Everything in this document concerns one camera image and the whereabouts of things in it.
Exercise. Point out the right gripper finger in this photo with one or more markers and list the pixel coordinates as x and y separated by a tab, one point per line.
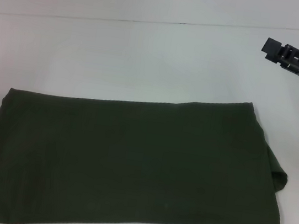
293	57

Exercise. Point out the dark green FREE t-shirt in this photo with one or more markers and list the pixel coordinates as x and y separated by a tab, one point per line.
132	157

